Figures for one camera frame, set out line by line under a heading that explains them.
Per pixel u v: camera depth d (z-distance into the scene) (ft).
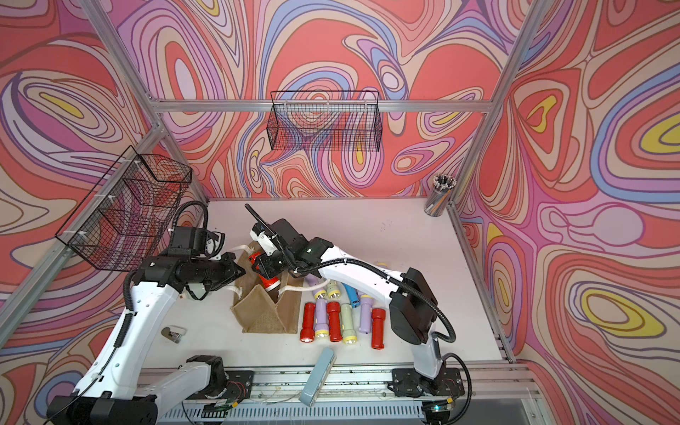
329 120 3.15
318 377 2.42
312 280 3.02
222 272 2.10
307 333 2.63
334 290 2.90
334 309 2.77
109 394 1.22
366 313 2.76
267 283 2.36
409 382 2.42
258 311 2.47
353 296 2.90
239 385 2.37
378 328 2.69
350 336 2.59
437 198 3.53
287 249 1.92
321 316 2.74
